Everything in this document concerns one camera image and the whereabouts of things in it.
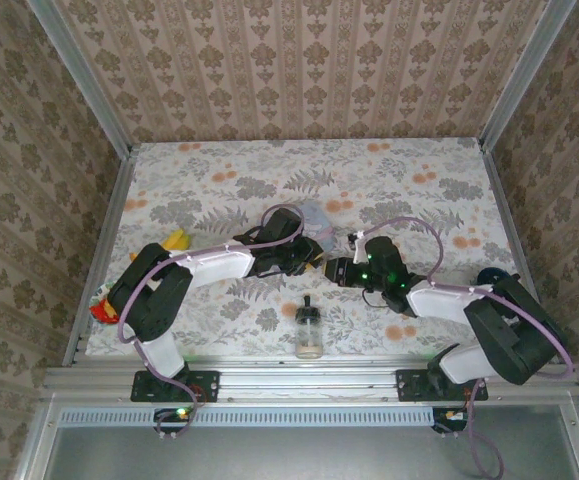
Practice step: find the glass jar with black lid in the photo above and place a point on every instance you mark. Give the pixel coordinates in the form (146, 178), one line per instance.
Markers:
(309, 340)

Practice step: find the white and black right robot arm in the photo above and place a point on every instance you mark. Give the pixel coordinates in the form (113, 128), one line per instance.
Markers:
(444, 300)

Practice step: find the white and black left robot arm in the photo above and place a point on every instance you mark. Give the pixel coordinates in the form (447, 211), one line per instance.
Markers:
(219, 265)

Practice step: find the floral tablecloth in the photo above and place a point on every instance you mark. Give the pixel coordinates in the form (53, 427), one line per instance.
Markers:
(369, 165)

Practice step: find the yellow banana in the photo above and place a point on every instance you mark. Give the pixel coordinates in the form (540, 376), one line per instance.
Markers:
(179, 241)

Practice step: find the dark blue round object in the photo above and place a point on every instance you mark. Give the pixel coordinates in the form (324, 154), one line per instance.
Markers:
(491, 276)

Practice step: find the black controller board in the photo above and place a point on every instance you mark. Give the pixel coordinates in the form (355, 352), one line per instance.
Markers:
(449, 422)
(169, 419)

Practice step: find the grey metal panel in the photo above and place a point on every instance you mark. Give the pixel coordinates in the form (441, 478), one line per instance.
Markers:
(294, 455)

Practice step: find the red and yellow snack bag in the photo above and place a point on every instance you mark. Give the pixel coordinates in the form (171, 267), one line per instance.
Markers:
(101, 307)

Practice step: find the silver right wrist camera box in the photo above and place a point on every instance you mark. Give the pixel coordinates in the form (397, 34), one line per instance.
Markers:
(356, 241)

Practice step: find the aluminium mounting rail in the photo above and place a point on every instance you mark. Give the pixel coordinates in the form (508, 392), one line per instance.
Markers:
(269, 380)

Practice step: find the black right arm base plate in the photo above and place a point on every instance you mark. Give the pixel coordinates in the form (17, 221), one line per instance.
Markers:
(414, 387)

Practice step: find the aluminium side rail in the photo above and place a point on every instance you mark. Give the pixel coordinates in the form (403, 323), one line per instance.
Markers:
(115, 200)
(500, 200)

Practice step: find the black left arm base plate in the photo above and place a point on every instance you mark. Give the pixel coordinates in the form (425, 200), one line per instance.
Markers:
(204, 387)

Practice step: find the aluminium corner post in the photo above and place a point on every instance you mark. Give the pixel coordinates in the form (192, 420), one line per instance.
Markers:
(524, 75)
(84, 80)

